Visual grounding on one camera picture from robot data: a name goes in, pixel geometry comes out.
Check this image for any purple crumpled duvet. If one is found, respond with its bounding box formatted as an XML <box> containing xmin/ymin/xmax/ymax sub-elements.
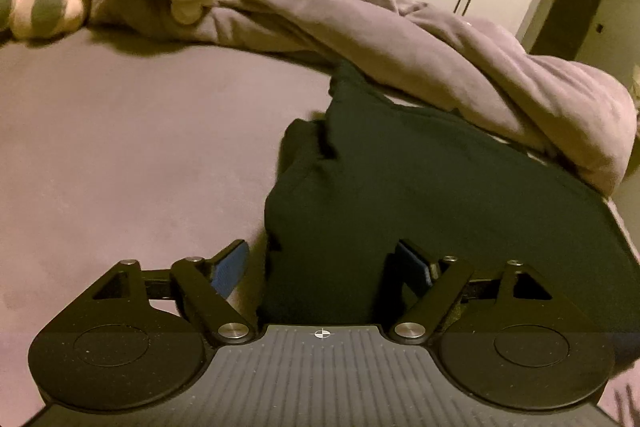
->
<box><xmin>89</xmin><ymin>0</ymin><xmax>637</xmax><ymax>195</ymax></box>

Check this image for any black large garment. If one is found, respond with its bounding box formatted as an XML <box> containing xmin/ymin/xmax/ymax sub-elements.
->
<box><xmin>259</xmin><ymin>63</ymin><xmax>639</xmax><ymax>333</ymax></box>

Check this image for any purple bed sheet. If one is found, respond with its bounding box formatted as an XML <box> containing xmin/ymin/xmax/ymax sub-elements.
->
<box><xmin>1</xmin><ymin>31</ymin><xmax>639</xmax><ymax>426</ymax></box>

